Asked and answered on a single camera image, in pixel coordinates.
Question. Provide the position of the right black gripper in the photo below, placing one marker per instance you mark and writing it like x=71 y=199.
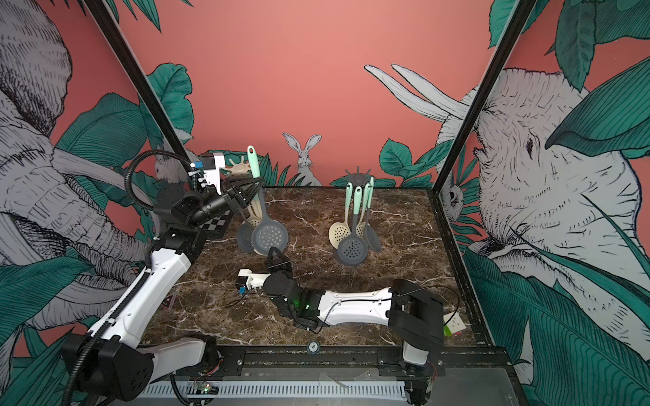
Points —
x=287 y=264

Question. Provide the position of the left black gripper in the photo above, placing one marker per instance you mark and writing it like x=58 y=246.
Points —
x=240 y=199

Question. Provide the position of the beige skimmer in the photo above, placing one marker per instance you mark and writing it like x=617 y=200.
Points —
x=257 y=206
x=253 y=219
x=339 y=231
x=360 y=228

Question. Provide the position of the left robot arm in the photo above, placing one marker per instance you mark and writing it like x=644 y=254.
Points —
x=106 y=361

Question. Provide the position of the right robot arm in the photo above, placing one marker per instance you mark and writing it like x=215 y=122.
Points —
x=413 y=312

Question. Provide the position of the beige utensil rack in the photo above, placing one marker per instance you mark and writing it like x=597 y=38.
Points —
x=238 y=168

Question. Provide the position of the dark grey utensil rack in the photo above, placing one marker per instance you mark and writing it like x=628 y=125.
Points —
x=357 y=179

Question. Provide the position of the checkerboard calibration board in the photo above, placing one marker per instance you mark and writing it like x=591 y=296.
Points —
x=216 y=228

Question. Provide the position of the white perforated vent strip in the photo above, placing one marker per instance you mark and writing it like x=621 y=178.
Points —
x=296 y=389

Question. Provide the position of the green white cube object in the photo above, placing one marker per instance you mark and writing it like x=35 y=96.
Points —
x=453 y=324

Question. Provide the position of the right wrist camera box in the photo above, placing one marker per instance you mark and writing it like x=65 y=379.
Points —
x=248 y=280

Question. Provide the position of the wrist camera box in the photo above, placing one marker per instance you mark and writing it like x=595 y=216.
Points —
x=248 y=280
x=208 y=168

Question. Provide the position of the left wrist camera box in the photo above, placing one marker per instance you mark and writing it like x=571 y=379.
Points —
x=208 y=168

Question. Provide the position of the small round rail knob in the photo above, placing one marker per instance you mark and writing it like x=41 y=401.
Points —
x=313 y=347

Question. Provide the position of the black front rail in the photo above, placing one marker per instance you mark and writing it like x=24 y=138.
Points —
x=222 y=361

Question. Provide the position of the left black frame post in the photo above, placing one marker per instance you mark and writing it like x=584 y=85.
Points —
x=106 y=22

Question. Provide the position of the black frame post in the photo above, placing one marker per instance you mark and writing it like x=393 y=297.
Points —
x=106 y=22
x=512 y=31

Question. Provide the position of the right black frame post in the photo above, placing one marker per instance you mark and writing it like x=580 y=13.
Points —
x=512 y=31

